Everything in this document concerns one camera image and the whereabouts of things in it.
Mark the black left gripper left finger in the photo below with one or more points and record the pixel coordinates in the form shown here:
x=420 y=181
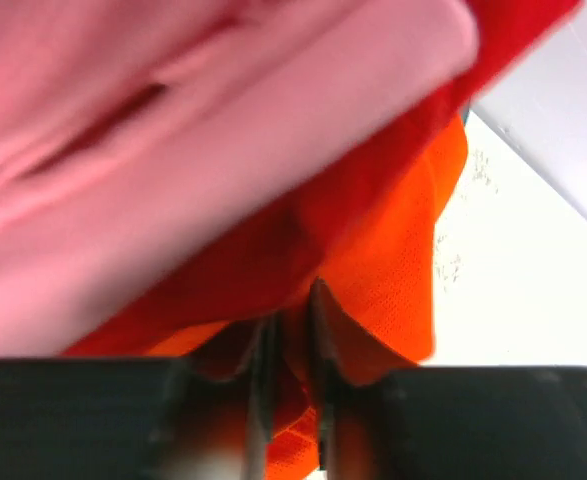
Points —
x=207 y=415

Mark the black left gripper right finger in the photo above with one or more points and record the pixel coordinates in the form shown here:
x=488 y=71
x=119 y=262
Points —
x=382 y=417

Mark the orange t shirt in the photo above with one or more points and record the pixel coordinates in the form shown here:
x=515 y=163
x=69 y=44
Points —
x=365 y=227

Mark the red t shirt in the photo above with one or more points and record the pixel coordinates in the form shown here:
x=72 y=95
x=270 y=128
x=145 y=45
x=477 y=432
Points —
x=507 y=29

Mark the pink t shirt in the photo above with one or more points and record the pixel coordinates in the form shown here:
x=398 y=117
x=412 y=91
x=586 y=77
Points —
x=133 y=133

